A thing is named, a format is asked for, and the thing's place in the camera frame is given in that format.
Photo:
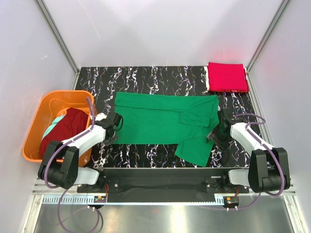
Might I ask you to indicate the dark red t shirt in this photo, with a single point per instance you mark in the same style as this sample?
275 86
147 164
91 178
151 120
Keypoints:
73 123

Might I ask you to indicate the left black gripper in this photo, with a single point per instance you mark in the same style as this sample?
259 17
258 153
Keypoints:
107 142

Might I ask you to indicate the mint green t shirt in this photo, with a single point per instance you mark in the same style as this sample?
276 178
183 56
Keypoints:
53 124

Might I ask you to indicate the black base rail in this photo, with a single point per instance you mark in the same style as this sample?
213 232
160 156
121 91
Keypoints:
167 185

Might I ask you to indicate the folded red t shirt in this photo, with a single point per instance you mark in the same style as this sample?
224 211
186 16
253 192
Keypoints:
227 76

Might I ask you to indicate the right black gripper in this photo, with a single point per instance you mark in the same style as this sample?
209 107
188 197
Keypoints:
219 143

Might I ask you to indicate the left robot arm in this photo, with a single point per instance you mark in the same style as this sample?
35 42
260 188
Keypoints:
60 164

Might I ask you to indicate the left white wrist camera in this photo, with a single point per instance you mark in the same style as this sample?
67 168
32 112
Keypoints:
100 117

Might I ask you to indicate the black marbled table mat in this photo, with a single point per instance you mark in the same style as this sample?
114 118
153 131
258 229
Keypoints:
104 82

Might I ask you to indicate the orange plastic bin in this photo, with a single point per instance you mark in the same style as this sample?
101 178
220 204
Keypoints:
52 105

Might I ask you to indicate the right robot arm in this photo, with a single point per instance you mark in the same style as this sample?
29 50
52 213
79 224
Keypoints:
268 171

